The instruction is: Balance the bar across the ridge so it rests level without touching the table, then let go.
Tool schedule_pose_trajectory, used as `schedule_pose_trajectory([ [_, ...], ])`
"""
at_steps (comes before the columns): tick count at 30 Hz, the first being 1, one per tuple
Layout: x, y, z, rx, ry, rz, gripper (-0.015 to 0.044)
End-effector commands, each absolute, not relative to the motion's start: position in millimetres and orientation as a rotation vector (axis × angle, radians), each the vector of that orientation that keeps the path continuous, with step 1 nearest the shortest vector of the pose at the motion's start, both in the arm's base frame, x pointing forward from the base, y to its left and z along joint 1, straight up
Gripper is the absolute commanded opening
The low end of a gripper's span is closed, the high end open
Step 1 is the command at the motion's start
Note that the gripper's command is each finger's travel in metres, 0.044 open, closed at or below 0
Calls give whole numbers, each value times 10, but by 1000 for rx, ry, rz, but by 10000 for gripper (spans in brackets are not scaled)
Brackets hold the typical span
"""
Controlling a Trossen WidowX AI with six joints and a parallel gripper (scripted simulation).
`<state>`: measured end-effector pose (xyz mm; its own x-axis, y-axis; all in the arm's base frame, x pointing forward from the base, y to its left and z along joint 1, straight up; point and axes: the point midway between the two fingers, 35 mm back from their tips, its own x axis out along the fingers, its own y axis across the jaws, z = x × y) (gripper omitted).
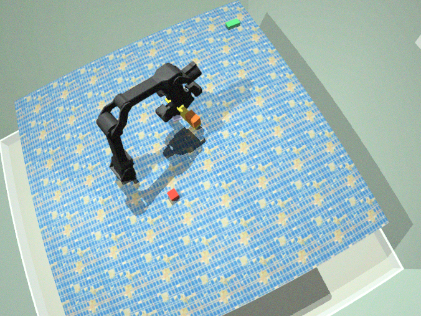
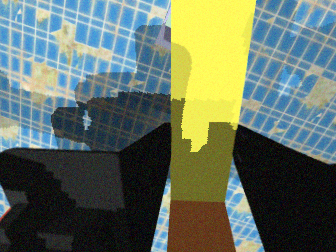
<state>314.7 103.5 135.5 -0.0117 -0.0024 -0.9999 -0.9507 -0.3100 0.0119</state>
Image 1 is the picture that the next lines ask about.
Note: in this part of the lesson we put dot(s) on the red cube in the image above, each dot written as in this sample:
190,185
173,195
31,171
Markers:
173,194

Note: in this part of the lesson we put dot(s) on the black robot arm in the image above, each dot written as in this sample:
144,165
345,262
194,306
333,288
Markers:
168,79

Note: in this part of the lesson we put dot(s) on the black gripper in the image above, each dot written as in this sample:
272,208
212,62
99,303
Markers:
170,110

